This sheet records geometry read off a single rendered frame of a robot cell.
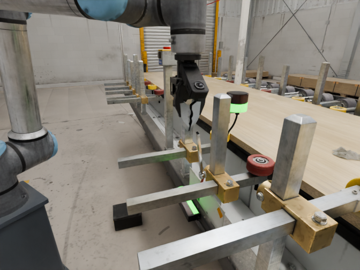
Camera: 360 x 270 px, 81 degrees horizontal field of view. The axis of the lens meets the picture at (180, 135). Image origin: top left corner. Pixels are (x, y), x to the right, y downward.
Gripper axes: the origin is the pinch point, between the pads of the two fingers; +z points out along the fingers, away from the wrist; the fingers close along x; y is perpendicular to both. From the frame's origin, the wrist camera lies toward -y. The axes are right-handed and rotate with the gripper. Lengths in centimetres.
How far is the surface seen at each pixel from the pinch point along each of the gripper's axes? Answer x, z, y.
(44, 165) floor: 96, 101, 192
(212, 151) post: -6.1, 7.1, -3.9
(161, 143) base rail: -6, 31, 58
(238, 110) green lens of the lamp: -11.5, -6.0, -6.7
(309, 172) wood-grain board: -29.9, 11.2, -17.5
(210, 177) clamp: -5.3, 15.3, -5.0
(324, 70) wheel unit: -115, -8, 50
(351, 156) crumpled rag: -49, 10, -16
